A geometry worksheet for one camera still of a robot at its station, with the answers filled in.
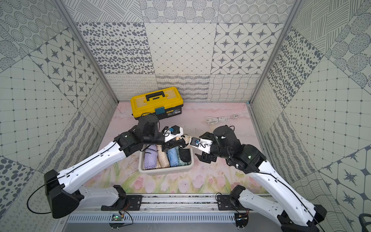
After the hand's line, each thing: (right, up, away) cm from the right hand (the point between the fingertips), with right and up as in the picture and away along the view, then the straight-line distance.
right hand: (201, 144), depth 67 cm
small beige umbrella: (-21, -12, +11) cm, 26 cm away
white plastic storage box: (-31, -13, +6) cm, 34 cm away
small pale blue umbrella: (-14, -9, +12) cm, 21 cm away
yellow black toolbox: (-25, +22, +31) cm, 45 cm away
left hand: (-9, +5, 0) cm, 10 cm away
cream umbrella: (-7, +3, -3) cm, 8 cm away
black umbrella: (-8, -8, +12) cm, 16 cm away
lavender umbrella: (-27, -8, +9) cm, 29 cm away
